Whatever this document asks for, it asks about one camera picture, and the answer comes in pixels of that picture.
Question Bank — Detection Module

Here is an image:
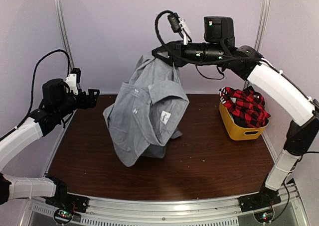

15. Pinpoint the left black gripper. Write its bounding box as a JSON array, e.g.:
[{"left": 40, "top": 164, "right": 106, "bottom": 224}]
[{"left": 55, "top": 88, "right": 99, "bottom": 118}]

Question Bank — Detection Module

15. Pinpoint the grey long sleeve shirt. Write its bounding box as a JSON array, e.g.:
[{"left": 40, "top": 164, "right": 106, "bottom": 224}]
[{"left": 103, "top": 53, "right": 189, "bottom": 167}]

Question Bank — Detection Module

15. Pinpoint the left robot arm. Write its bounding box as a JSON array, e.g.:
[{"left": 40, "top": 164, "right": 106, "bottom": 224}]
[{"left": 0, "top": 74, "right": 100, "bottom": 208}]

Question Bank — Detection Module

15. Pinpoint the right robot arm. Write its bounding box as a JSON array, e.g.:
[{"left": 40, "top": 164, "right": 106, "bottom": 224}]
[{"left": 160, "top": 10, "right": 319, "bottom": 207}]

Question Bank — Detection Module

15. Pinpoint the red black plaid shirt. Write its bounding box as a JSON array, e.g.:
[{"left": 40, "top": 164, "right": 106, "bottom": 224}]
[{"left": 219, "top": 86, "right": 271, "bottom": 128}]

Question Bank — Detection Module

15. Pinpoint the yellow plastic bin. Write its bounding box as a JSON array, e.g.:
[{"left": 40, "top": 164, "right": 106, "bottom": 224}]
[{"left": 219, "top": 102, "right": 268, "bottom": 141}]

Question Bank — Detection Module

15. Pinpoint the left circuit board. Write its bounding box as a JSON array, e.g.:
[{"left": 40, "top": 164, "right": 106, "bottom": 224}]
[{"left": 53, "top": 209, "right": 74, "bottom": 225}]

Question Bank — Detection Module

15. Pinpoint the circuit board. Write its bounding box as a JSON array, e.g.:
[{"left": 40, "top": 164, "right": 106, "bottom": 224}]
[
  {"left": 53, "top": 209, "right": 74, "bottom": 225},
  {"left": 254, "top": 210, "right": 274, "bottom": 224}
]

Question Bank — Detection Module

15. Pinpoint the right circuit board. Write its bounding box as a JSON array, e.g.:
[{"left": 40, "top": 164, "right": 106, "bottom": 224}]
[{"left": 254, "top": 210, "right": 274, "bottom": 224}]

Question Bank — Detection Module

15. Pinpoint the right black cable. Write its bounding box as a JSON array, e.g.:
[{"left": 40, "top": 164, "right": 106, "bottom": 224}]
[{"left": 154, "top": 10, "right": 185, "bottom": 50}]

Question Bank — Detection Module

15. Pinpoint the black cable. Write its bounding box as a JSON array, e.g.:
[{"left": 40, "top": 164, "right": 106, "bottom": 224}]
[
  {"left": 154, "top": 10, "right": 185, "bottom": 50},
  {"left": 14, "top": 49, "right": 75, "bottom": 129}
]

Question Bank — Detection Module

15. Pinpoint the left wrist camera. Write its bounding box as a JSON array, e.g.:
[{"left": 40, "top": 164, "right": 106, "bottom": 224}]
[{"left": 65, "top": 68, "right": 81, "bottom": 96}]

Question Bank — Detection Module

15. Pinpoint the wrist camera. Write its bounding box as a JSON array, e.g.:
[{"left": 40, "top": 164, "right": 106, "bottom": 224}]
[
  {"left": 167, "top": 12, "right": 192, "bottom": 45},
  {"left": 65, "top": 68, "right": 81, "bottom": 96}
]

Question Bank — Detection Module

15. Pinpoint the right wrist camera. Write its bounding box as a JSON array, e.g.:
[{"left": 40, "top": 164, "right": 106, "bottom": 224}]
[{"left": 167, "top": 12, "right": 192, "bottom": 45}]

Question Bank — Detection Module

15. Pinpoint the left black cable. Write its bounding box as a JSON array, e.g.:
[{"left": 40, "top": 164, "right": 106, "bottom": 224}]
[{"left": 14, "top": 49, "right": 75, "bottom": 129}]

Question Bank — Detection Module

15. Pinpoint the right aluminium frame post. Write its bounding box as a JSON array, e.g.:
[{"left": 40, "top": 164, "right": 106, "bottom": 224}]
[{"left": 245, "top": 0, "right": 272, "bottom": 87}]

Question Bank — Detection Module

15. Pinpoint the aluminium frame post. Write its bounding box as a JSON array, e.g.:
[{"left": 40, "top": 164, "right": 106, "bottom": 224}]
[
  {"left": 245, "top": 0, "right": 272, "bottom": 87},
  {"left": 54, "top": 0, "right": 74, "bottom": 70}
]

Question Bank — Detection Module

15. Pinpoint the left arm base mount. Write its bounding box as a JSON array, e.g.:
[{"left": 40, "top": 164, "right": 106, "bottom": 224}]
[{"left": 44, "top": 193, "right": 89, "bottom": 213}]

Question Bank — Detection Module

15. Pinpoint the left aluminium frame post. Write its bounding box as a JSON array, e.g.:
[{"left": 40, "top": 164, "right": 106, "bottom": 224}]
[{"left": 54, "top": 0, "right": 74, "bottom": 70}]

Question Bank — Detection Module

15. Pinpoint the front aluminium rail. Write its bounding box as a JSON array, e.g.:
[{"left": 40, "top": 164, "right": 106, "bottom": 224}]
[{"left": 24, "top": 183, "right": 305, "bottom": 226}]

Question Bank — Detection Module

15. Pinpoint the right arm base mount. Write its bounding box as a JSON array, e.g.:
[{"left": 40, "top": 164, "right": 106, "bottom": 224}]
[{"left": 238, "top": 192, "right": 281, "bottom": 212}]

